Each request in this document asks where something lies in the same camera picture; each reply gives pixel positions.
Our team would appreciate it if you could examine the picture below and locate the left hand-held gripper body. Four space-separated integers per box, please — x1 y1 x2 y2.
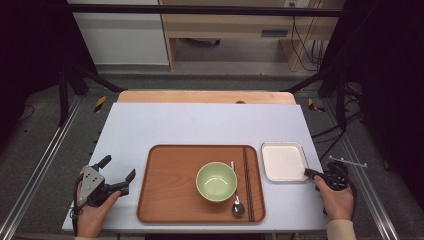
74 164 131 208

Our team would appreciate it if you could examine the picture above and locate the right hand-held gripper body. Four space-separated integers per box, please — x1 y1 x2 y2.
319 155 368 192

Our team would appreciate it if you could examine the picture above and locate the brown wooden tray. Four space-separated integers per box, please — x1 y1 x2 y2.
136 143 267 225

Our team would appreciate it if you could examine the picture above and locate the metal spoon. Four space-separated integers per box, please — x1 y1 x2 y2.
229 160 246 219

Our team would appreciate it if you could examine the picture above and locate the green bowl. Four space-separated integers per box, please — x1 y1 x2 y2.
195 161 239 204

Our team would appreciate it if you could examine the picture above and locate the person's right hand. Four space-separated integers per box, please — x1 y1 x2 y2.
313 174 355 223

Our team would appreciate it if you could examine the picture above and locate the person's left hand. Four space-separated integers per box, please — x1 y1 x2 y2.
74 189 122 238

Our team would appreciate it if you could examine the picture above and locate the yellow black floor tape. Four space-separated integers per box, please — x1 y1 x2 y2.
307 98 326 113
93 95 108 114

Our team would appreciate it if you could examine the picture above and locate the black metal stand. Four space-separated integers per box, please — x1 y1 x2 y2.
283 63 348 129
58 59 124 126

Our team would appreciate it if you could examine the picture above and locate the black curtain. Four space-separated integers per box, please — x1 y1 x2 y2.
319 0 424 208
0 0 98 141

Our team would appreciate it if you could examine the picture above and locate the white partition panel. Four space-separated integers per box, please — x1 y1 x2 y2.
66 0 170 66

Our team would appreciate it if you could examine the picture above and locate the grey desk label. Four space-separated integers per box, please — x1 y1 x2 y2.
260 29 290 38

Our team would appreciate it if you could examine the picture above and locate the beige wooden desk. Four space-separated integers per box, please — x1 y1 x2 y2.
159 0 346 73

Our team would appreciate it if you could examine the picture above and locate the white power strip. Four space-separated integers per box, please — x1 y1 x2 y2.
283 0 311 8

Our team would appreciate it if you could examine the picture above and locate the black horizontal bar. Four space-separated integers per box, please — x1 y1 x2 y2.
66 3 344 18

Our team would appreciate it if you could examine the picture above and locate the left hand-held gripper cable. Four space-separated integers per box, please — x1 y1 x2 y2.
71 173 84 238

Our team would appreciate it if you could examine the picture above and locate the hand-held gripper cable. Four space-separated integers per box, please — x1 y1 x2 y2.
346 181 358 221
71 173 84 238

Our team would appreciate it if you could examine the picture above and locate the right hand-held gripper cable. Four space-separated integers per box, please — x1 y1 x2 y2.
346 181 358 221

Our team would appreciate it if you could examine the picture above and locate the metal floor rail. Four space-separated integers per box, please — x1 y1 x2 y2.
321 98 401 240
0 96 84 240

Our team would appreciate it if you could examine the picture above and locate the black floor cable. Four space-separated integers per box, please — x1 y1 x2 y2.
311 109 364 141

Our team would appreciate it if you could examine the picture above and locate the black power cable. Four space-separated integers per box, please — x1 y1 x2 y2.
290 14 324 73

